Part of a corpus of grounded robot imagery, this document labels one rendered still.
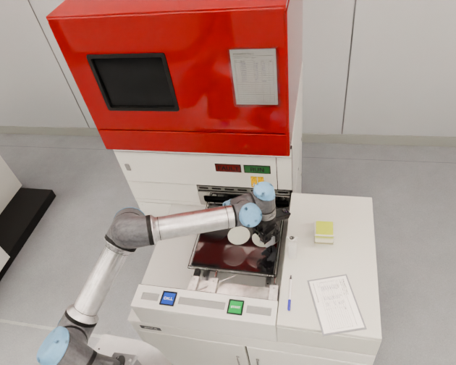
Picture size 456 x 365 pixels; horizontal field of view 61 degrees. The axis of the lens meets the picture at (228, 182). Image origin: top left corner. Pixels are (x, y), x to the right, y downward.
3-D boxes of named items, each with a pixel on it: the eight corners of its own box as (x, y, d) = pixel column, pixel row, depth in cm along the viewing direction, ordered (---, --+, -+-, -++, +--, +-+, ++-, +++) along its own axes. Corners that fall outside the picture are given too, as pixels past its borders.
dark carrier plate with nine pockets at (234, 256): (210, 203, 187) (210, 203, 187) (281, 208, 179) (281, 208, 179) (192, 265, 164) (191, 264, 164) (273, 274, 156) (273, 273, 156)
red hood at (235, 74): (158, 63, 222) (126, -54, 180) (302, 61, 204) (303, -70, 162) (105, 150, 173) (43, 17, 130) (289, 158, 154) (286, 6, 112)
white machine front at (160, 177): (137, 198, 206) (111, 140, 178) (292, 208, 188) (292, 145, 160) (135, 202, 204) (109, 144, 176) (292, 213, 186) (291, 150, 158)
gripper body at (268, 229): (252, 235, 159) (250, 216, 150) (268, 223, 162) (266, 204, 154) (265, 245, 154) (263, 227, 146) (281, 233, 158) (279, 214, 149)
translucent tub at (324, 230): (314, 229, 160) (314, 219, 155) (333, 230, 159) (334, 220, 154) (313, 245, 155) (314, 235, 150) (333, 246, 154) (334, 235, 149)
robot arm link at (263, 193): (247, 184, 141) (269, 177, 142) (250, 203, 149) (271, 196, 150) (255, 198, 136) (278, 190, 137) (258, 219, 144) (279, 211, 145)
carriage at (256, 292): (192, 282, 163) (190, 278, 161) (279, 292, 155) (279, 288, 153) (187, 299, 158) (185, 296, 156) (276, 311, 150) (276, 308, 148)
